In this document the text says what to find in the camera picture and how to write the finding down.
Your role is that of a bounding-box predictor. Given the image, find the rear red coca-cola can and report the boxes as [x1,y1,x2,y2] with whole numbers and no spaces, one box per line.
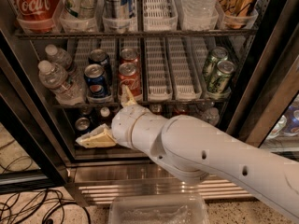
[120,48,140,66]

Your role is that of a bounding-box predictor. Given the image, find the front red coca-cola can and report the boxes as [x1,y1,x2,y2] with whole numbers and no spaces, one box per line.
[118,63,141,97]

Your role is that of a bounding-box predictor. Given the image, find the rear bottom orange can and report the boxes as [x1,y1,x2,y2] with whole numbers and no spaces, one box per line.
[149,104,163,115]

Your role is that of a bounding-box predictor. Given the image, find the rear clear water bottle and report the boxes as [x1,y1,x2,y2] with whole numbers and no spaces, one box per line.
[45,44,77,76]

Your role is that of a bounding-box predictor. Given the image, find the red coca-cola can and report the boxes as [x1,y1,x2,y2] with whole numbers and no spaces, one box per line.
[120,48,140,66]
[118,63,141,97]

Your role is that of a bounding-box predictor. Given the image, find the dark bottom shelf bottle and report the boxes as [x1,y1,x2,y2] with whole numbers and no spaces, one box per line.
[99,106,112,126]

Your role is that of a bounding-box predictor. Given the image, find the rear bottom red can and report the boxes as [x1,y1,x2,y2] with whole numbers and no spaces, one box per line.
[172,104,190,116]

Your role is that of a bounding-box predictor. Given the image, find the stainless steel fridge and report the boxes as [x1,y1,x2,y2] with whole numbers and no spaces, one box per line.
[0,0,299,207]

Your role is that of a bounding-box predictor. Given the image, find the rear green soda can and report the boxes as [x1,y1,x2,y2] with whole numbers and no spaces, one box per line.
[202,47,229,82]

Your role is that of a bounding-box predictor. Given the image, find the right glass fridge door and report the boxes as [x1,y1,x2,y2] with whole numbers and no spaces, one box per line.
[220,0,299,147]

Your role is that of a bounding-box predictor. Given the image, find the front green soda can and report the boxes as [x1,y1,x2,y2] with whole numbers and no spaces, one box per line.
[207,61,235,93]

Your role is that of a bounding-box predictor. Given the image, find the blue pepsi can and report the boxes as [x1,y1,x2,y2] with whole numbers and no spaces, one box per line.
[88,49,113,86]
[84,63,110,98]

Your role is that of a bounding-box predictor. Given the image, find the green soda can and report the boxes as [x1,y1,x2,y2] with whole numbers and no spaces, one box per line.
[207,61,235,93]
[202,47,229,82]

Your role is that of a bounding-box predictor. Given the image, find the clear plastic bin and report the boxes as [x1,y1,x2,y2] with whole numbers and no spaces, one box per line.
[108,194,210,224]

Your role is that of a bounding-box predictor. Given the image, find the golden tea bottle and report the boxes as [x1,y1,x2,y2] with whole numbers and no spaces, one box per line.
[216,0,258,30]

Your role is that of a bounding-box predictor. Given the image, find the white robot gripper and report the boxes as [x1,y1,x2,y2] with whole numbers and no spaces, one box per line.
[76,85,152,149]

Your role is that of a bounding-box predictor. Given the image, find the large red coca-cola bottle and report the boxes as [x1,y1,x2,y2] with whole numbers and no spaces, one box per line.
[14,0,60,33]

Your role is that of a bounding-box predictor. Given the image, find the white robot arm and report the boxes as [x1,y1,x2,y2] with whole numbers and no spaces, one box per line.
[77,86,299,223]

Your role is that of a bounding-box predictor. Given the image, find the bottom shelf water bottle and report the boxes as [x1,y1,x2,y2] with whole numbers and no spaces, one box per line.
[201,107,220,126]

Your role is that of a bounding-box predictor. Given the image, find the green label soda bottle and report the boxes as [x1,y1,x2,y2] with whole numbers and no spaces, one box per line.
[64,0,97,20]

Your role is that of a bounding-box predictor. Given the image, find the black floor cables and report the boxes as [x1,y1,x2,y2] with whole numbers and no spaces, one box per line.
[0,138,92,224]

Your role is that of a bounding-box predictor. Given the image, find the cans behind right door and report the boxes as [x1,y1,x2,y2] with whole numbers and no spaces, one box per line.
[267,102,299,139]

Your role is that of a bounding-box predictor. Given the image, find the blue white label bottle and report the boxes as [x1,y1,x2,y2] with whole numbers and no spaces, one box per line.
[104,0,134,20]

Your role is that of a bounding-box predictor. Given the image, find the clear top shelf water bottle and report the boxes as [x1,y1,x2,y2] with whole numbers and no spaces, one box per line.
[178,0,221,19]

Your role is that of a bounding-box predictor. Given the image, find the left black fridge door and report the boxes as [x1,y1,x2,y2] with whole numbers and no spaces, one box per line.
[0,74,67,194]

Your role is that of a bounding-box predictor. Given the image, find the bottom shelf pepsi can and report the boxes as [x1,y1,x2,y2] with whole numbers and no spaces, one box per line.
[75,117,94,136]

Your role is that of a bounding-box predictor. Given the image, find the front clear water bottle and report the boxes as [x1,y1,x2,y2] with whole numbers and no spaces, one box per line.
[38,60,85,105]

